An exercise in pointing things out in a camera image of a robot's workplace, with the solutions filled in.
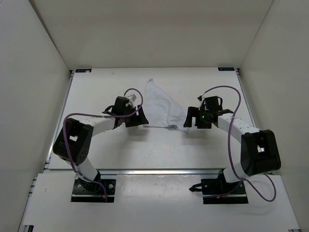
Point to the white skirt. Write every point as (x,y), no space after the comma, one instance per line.
(161,110)

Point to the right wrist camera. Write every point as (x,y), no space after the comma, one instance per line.
(202,100)

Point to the corner label sticker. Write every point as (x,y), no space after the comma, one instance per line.
(83,70)
(226,69)

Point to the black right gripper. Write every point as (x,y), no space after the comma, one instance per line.
(192,112)

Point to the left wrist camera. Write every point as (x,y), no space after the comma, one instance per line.
(131,99)

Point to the left corner label sticker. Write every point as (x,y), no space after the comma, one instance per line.
(83,70)

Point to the right corner label sticker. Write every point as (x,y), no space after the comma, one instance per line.
(226,69)

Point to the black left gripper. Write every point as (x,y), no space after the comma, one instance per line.
(139,119)

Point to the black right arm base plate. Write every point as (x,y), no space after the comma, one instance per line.
(218,191)

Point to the front aluminium rail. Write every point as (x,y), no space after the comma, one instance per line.
(159,171)

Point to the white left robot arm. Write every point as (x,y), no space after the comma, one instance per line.
(73,142)

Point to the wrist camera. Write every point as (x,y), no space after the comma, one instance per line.
(131,99)
(202,100)

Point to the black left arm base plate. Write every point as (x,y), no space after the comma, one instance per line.
(84,192)

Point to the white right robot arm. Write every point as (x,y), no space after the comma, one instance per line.
(259,152)

